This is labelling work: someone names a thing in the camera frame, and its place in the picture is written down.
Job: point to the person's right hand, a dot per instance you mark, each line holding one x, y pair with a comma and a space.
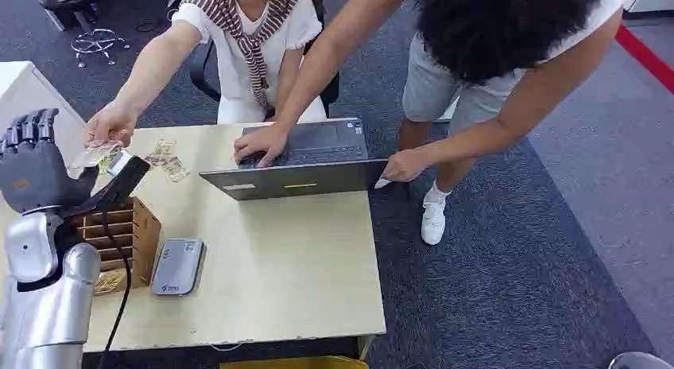
263, 142
110, 124

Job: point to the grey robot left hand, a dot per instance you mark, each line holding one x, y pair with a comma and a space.
31, 171

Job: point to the person's left hand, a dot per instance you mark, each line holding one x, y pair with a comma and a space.
405, 166

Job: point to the transparent patterned card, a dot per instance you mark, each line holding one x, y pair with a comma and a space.
171, 169
164, 148
95, 156

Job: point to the grey laptop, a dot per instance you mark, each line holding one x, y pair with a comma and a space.
316, 150

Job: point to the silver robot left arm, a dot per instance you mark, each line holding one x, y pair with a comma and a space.
47, 293

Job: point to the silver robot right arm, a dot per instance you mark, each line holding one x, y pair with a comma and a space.
637, 362

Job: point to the white cabinet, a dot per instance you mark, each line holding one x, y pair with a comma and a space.
26, 103

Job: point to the chrome stool base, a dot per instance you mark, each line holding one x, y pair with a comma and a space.
97, 42

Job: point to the black office chair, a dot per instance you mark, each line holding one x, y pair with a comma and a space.
202, 74

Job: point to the person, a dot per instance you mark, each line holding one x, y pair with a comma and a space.
474, 40
247, 50

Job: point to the wooden card box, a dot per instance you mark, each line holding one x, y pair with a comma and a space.
145, 245

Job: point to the black stool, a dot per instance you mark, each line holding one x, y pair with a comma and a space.
66, 3

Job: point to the cards in wooden box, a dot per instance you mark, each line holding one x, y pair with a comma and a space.
109, 282

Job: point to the grey flat device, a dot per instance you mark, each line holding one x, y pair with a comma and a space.
178, 266

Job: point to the yellow crate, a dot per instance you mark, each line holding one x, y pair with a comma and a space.
295, 363

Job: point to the red floor tape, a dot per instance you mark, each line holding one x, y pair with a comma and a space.
645, 56

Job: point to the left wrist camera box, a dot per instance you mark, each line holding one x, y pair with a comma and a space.
123, 179

